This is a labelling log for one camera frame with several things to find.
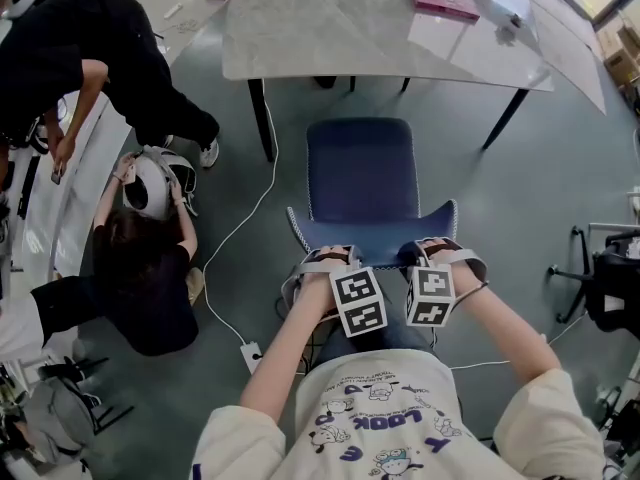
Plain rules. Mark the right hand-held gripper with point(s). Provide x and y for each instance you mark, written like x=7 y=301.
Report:
x=430 y=295

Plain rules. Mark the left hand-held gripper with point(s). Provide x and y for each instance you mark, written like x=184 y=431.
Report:
x=360 y=300

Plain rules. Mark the person's left forearm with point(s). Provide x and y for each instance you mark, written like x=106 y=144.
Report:
x=290 y=348

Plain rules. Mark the person's right forearm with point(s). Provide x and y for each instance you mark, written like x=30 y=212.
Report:
x=505 y=328

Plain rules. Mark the black office chair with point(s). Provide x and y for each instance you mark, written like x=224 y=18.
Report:
x=615 y=288

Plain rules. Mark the grey marble table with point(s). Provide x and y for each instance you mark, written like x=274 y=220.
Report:
x=300 y=33

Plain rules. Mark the person's right hand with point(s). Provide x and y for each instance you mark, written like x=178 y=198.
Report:
x=437 y=260

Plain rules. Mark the person's left hand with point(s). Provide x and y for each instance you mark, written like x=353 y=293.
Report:
x=320 y=264

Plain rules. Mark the blue jeans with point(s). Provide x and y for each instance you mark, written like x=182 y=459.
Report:
x=395 y=338

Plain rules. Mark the white power strip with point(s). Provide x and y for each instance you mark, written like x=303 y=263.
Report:
x=174 y=11
x=251 y=357

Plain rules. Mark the cream printed t-shirt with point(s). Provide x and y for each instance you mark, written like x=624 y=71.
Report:
x=400 y=418

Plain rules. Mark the white sheets on table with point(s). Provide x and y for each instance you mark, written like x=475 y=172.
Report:
x=575 y=63

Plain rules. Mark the small potted plant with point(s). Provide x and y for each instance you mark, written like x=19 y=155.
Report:
x=512 y=23

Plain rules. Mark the white work table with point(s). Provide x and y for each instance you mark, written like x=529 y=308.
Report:
x=90 y=168

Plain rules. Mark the large cardboard box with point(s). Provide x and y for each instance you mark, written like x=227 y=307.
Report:
x=625 y=70

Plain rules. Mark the open cardboard box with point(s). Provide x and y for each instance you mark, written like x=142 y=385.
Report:
x=617 y=43

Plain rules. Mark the smartphone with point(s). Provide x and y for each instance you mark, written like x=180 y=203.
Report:
x=58 y=174

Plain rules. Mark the grey backpack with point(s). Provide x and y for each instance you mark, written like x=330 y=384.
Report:
x=57 y=418

